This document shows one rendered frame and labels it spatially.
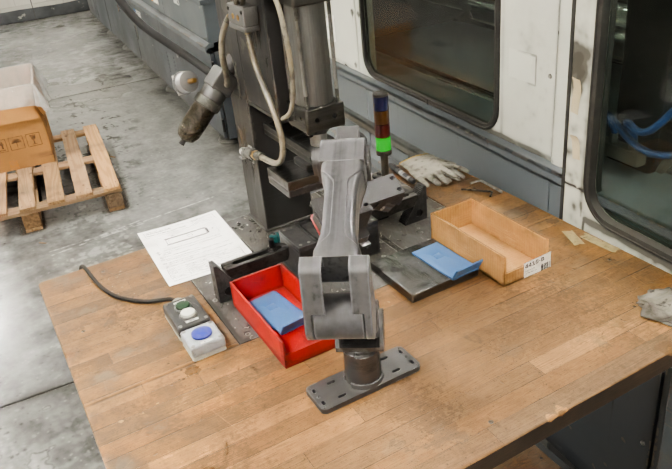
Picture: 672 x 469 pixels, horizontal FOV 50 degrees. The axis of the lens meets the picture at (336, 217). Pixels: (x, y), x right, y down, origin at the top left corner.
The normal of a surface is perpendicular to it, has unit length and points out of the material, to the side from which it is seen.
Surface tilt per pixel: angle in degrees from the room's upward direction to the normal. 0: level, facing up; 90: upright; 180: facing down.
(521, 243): 90
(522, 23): 90
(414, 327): 0
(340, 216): 20
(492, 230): 90
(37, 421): 0
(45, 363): 0
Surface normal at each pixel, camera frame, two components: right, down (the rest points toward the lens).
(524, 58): -0.89, 0.28
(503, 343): -0.09, -0.88
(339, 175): -0.11, -0.67
